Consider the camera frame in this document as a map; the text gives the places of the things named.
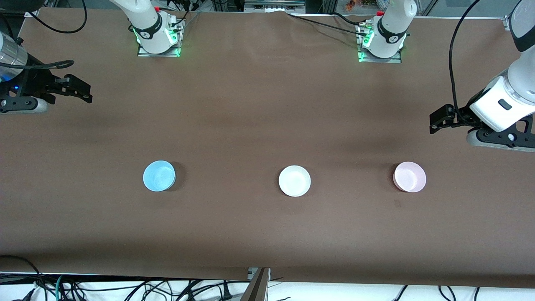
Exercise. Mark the pink bowl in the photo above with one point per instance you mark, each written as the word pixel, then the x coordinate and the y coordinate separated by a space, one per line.
pixel 409 177

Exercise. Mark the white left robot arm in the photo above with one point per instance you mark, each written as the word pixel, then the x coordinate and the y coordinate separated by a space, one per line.
pixel 393 25

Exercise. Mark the brown table cover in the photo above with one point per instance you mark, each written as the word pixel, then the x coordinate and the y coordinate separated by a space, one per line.
pixel 267 125

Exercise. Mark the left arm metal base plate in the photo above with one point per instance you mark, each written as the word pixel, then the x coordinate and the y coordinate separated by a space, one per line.
pixel 397 59

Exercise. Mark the white bowl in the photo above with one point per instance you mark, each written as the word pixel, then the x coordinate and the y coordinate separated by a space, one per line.
pixel 294 181

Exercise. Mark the white power strip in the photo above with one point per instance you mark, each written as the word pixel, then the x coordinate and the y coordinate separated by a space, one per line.
pixel 273 5

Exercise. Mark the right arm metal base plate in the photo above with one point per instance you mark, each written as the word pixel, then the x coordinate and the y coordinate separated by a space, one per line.
pixel 144 53

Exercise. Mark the aluminium frame profile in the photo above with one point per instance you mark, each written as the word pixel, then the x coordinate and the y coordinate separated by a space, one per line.
pixel 257 288

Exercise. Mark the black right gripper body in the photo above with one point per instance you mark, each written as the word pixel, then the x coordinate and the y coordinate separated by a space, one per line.
pixel 34 81

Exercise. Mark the light blue bowl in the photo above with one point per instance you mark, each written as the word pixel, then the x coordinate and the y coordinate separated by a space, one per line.
pixel 159 177

